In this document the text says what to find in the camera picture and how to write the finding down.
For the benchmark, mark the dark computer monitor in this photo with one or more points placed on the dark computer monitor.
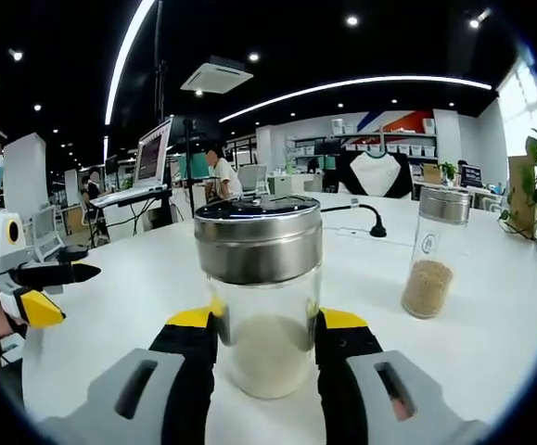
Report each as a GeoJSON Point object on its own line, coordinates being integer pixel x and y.
{"type": "Point", "coordinates": [471, 175]}

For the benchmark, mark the small cardboard box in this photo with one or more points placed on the small cardboard box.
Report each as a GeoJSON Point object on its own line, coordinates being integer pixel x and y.
{"type": "Point", "coordinates": [432, 174]}

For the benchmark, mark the tall seasoning bottle white grains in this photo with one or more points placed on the tall seasoning bottle white grains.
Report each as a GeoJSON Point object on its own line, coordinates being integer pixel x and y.
{"type": "Point", "coordinates": [259, 241]}

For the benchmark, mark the black vertical pole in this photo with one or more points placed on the black vertical pole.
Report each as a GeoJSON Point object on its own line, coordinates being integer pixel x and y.
{"type": "Point", "coordinates": [159, 69]}

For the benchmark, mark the white black raglan shirt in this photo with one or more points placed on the white black raglan shirt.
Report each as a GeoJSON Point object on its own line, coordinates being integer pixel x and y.
{"type": "Point", "coordinates": [374, 174]}

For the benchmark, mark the tall brown cardboard box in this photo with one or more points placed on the tall brown cardboard box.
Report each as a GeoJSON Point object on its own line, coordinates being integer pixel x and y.
{"type": "Point", "coordinates": [520, 194]}

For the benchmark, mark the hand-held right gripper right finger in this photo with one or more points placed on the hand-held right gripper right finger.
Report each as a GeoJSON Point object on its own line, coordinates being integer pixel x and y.
{"type": "Point", "coordinates": [365, 403]}

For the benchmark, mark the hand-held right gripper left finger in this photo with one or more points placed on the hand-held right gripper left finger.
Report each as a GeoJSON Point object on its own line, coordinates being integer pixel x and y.
{"type": "Point", "coordinates": [124, 398]}

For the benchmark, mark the large bright window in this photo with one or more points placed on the large bright window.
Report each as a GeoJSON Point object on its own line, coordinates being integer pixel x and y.
{"type": "Point", "coordinates": [525, 111]}

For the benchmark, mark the teal partition panel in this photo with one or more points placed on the teal partition panel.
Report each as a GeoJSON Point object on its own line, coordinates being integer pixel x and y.
{"type": "Point", "coordinates": [198, 166]}

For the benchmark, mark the white laptop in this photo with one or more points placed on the white laptop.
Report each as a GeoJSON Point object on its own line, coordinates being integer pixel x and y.
{"type": "Point", "coordinates": [149, 157]}

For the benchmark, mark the red blue wall graphic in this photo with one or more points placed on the red blue wall graphic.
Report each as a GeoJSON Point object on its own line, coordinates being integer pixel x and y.
{"type": "Point", "coordinates": [402, 121]}

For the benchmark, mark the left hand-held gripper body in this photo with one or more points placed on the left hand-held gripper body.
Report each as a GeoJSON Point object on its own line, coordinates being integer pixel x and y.
{"type": "Point", "coordinates": [3, 250]}

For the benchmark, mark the tall seasoning bottle brown grains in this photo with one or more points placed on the tall seasoning bottle brown grains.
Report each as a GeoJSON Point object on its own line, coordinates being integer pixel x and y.
{"type": "Point", "coordinates": [428, 287]}

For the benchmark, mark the standing laptop desk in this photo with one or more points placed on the standing laptop desk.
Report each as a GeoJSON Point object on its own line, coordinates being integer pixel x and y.
{"type": "Point", "coordinates": [165, 213]}

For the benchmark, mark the metal storage shelf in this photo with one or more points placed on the metal storage shelf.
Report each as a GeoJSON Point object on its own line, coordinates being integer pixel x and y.
{"type": "Point", "coordinates": [365, 136]}

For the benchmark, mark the grey office chair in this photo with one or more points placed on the grey office chair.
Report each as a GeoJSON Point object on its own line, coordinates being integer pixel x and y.
{"type": "Point", "coordinates": [251, 178]}

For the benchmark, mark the row of white storage bins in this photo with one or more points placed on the row of white storage bins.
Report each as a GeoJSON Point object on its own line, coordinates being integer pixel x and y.
{"type": "Point", "coordinates": [407, 149]}

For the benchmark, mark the curved ceiling strip light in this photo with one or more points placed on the curved ceiling strip light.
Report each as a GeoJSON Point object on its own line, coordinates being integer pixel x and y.
{"type": "Point", "coordinates": [365, 80]}
{"type": "Point", "coordinates": [116, 69]}

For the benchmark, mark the round ceiling spotlights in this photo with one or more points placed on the round ceiling spotlights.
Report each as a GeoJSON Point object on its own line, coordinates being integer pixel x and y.
{"type": "Point", "coordinates": [352, 20]}

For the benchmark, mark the ceiling air conditioner unit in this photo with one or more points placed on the ceiling air conditioner unit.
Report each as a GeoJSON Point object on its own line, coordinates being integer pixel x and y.
{"type": "Point", "coordinates": [217, 74]}

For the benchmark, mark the small potted plant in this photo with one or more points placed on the small potted plant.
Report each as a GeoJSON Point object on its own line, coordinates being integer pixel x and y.
{"type": "Point", "coordinates": [448, 170]}

